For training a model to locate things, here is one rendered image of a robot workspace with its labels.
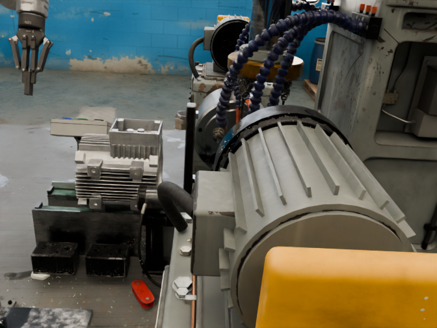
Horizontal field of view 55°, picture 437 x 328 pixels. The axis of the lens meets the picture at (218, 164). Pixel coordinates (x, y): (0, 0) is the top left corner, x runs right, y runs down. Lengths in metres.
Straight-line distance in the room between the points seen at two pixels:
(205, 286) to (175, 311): 0.04
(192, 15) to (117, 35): 1.14
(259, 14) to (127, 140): 0.42
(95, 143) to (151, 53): 5.58
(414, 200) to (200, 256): 0.74
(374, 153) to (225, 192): 0.59
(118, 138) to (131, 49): 5.61
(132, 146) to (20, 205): 0.54
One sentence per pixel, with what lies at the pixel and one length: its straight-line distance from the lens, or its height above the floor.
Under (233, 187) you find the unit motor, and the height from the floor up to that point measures 1.32.
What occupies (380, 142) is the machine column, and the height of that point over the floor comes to 1.20.
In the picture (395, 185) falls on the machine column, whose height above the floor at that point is 1.10.
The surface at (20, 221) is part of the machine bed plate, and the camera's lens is 1.39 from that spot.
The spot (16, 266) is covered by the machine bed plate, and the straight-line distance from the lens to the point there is 1.21.
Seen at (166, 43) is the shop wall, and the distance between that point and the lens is 6.60.
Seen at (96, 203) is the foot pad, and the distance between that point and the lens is 1.09.
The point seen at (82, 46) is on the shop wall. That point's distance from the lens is 6.74.
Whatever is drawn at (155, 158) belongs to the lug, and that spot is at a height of 1.09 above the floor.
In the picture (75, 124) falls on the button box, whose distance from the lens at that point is 1.34.
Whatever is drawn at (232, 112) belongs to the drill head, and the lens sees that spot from 1.28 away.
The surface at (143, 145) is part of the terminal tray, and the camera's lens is 1.05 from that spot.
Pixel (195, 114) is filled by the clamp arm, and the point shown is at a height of 1.23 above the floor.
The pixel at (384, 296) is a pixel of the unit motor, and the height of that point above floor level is 1.33.
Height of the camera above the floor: 1.51
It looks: 25 degrees down
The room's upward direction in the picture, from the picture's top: 4 degrees clockwise
